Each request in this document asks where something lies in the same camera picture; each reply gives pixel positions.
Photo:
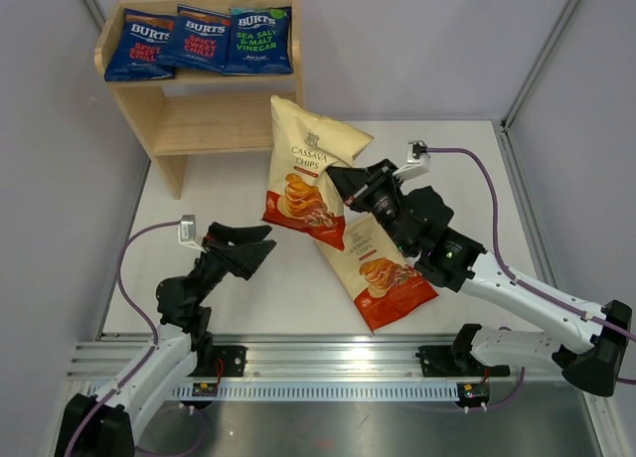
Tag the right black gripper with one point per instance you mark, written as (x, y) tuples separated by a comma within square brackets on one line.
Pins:
[(349, 182)]

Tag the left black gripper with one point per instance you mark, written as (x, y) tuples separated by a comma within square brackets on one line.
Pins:
[(241, 259)]

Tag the cassava chips bag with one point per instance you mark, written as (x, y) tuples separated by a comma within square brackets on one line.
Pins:
[(381, 284), (300, 195)]

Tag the Burts sea salt vinegar bag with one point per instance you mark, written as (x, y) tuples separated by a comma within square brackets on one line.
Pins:
[(259, 42)]

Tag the blue Burts chilli bag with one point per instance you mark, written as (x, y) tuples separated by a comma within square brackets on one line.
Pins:
[(144, 35)]

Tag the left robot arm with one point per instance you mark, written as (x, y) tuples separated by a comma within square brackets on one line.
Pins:
[(111, 421)]

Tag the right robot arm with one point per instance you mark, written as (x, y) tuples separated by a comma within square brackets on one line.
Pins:
[(583, 340)]

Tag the wooden two-tier shelf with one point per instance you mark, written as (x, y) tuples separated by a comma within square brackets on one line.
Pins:
[(196, 112)]

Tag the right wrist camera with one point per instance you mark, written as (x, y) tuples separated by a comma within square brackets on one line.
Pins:
[(417, 162)]

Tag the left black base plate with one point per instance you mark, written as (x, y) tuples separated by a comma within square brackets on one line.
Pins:
[(229, 360)]

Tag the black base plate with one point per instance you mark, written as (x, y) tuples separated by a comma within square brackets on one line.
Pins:
[(229, 360), (438, 362)]

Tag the white slotted cable duct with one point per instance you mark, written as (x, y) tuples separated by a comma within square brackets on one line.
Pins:
[(318, 391)]

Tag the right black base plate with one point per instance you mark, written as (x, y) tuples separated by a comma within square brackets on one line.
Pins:
[(438, 362)]

